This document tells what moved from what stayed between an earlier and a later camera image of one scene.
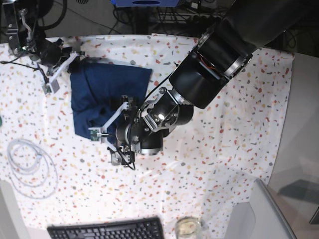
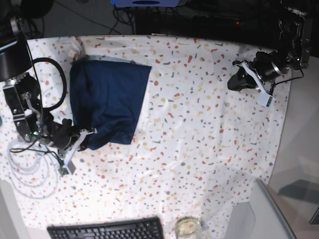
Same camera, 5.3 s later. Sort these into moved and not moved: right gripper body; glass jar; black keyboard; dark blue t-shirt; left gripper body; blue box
Moved: right gripper body; left gripper body; dark blue t-shirt
Not moved: black keyboard; glass jar; blue box
